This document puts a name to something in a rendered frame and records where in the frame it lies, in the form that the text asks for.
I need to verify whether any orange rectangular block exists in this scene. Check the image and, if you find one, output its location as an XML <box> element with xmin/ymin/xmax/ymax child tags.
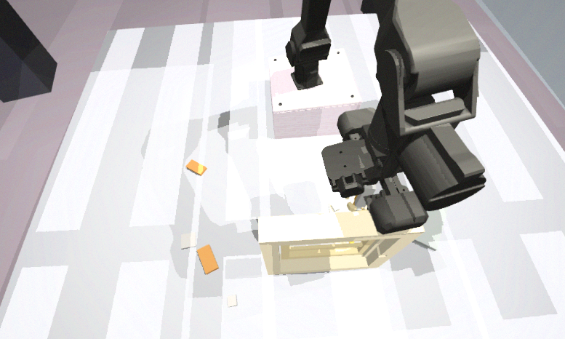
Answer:
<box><xmin>186</xmin><ymin>160</ymin><xmax>207</xmax><ymax>176</ymax></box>
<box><xmin>197</xmin><ymin>244</ymin><xmax>219</xmax><ymax>275</ymax></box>

